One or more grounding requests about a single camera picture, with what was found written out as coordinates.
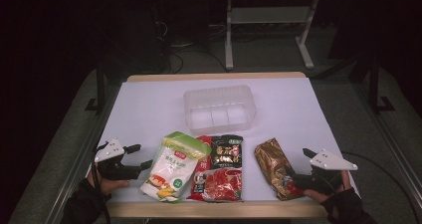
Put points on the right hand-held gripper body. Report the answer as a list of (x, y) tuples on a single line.
[(326, 174)]

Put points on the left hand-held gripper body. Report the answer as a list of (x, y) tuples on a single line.
[(114, 169)]

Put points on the gold foil packet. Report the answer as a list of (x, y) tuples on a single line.
[(273, 164)]

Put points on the white and green food packet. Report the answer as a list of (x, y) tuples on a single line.
[(174, 167)]

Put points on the red and black food packet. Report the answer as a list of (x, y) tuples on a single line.
[(220, 180)]

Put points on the clear plastic container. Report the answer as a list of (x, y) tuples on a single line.
[(219, 111)]

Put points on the person's left hand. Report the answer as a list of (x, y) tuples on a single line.
[(112, 185)]

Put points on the person's right hand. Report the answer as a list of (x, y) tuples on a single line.
[(315, 195)]

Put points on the white table mat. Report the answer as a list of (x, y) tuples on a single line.
[(149, 111)]

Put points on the black metal stand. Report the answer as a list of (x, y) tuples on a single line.
[(100, 88), (374, 84)]

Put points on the white metal stand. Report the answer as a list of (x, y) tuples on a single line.
[(229, 35)]

